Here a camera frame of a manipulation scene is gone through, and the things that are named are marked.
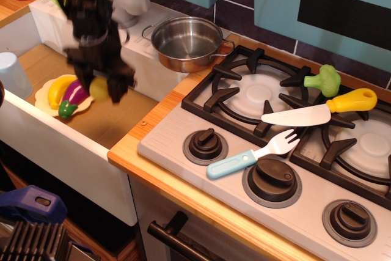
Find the black oven door handle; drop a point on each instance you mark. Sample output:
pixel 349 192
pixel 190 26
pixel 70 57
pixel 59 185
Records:
pixel 168 236

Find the middle black stove knob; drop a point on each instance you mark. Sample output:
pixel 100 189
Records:
pixel 272 183

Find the right black burner grate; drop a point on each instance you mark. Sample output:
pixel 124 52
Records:
pixel 333 168

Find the right black stove knob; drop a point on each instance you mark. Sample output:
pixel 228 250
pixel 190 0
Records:
pixel 349 223

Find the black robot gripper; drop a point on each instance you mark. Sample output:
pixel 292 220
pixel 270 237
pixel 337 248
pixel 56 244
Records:
pixel 99 50

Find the black stove knob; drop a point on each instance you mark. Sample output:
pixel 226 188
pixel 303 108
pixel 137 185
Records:
pixel 272 183
pixel 204 147
pixel 349 223

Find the yellow toy potato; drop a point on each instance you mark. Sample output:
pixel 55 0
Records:
pixel 99 88

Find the blue plastic clamp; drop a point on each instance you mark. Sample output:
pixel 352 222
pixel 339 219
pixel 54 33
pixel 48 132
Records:
pixel 33 204

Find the steel cooking pot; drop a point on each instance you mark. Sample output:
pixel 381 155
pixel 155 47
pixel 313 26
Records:
pixel 187 44

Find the green toy broccoli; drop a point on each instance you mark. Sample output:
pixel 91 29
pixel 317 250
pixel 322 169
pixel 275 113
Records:
pixel 327 81

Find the black ribbed heat sink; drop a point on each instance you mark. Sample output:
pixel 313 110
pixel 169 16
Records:
pixel 29 241

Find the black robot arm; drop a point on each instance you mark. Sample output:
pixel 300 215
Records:
pixel 99 46

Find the light blue plastic cup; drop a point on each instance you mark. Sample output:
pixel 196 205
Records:
pixel 13 76

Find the purple toy eggplant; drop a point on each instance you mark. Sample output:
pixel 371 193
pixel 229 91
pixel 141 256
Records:
pixel 74 95

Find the cream scalloped toy plate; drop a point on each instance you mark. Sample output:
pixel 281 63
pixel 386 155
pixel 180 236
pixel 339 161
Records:
pixel 42 101

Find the yellow toy banana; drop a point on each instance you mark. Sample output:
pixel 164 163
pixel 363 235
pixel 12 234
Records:
pixel 57 90

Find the teal cabinet with black panel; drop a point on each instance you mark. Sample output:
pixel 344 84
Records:
pixel 356 29

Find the yellow handled toy knife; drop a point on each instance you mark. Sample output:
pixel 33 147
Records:
pixel 362 99

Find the white toy sink basin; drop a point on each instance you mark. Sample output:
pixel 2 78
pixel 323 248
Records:
pixel 75 150

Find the left black stove knob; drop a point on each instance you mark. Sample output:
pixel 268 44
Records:
pixel 204 147

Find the blue handled toy fork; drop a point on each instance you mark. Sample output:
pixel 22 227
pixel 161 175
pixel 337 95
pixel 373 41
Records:
pixel 280 144

